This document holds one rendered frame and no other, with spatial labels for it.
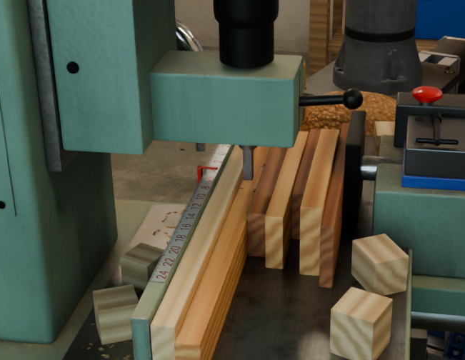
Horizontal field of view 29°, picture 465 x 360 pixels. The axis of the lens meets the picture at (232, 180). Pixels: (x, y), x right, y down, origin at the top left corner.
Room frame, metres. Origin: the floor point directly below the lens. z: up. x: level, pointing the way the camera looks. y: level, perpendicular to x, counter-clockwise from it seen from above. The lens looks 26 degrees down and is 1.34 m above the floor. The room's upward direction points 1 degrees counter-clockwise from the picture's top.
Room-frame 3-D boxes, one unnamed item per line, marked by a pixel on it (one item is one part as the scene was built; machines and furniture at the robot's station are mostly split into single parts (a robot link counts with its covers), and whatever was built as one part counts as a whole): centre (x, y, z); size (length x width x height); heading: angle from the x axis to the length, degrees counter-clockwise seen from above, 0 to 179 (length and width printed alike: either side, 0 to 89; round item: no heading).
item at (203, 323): (0.87, -0.03, 0.92); 0.67 x 0.02 x 0.04; 168
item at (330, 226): (0.79, -0.11, 0.93); 0.24 x 0.01 x 0.06; 168
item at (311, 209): (0.79, -0.09, 0.94); 0.18 x 0.02 x 0.07; 168
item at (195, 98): (0.81, 0.00, 1.03); 0.14 x 0.07 x 0.09; 78
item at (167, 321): (0.85, -0.01, 0.93); 0.60 x 0.02 x 0.05; 168
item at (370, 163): (0.82, -0.15, 0.95); 0.09 x 0.07 x 0.09; 168
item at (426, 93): (0.84, -0.20, 1.02); 0.03 x 0.03 x 0.01
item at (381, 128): (0.95, -0.18, 0.92); 0.04 x 0.03 x 0.04; 174
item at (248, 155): (0.80, -0.02, 0.97); 0.01 x 0.01 x 0.05; 78
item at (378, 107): (1.07, -0.16, 0.92); 0.14 x 0.09 x 0.04; 78
